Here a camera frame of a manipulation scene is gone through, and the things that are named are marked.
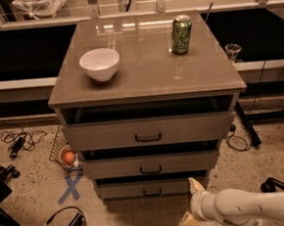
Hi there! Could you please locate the black table leg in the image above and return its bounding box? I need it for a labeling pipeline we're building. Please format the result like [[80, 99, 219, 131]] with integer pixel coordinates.
[[235, 102, 261, 148]]

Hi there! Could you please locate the wire basket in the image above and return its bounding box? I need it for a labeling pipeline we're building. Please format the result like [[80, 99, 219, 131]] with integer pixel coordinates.
[[49, 126, 81, 172]]

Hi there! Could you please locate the grey drawer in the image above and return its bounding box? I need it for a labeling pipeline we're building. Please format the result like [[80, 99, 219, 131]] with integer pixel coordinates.
[[62, 113, 234, 152], [94, 179, 190, 201], [82, 151, 217, 180]]

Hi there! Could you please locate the clear glass cup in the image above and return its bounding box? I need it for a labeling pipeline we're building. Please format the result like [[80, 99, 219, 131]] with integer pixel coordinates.
[[224, 43, 241, 63]]

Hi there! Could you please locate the blue tape cross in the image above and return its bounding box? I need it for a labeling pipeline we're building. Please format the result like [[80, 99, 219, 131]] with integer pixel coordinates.
[[58, 173, 83, 204]]

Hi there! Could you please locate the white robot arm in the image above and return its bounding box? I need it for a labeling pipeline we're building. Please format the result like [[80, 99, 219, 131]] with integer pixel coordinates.
[[177, 177, 284, 226]]

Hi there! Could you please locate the grey drawer cabinet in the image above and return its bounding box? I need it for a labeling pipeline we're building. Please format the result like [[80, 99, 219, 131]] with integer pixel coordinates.
[[49, 13, 246, 188]]

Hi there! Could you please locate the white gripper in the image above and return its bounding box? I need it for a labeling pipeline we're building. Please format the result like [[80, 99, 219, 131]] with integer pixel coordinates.
[[177, 177, 217, 226]]

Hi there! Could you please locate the black chair leg with caster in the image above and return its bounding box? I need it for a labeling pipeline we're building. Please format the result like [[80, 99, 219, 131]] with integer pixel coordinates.
[[260, 177, 284, 193]]

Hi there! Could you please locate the white ceramic bowl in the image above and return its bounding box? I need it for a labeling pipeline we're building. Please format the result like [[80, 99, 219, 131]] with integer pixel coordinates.
[[79, 48, 120, 82]]

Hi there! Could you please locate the green soda can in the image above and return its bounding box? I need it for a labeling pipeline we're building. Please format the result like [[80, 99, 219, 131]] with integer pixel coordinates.
[[171, 15, 192, 55]]

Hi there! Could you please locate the black power adapter with cable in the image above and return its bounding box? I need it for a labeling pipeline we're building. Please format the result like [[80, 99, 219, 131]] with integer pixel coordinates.
[[0, 123, 47, 158]]

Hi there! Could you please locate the black cable coil right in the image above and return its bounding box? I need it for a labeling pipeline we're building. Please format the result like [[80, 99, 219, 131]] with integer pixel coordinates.
[[224, 122, 253, 154]]

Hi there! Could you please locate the orange ball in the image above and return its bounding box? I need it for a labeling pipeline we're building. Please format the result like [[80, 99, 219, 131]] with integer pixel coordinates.
[[63, 151, 75, 165]]

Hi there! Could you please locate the plastic bag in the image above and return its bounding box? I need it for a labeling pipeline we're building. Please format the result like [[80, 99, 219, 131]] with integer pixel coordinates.
[[12, 0, 67, 20]]

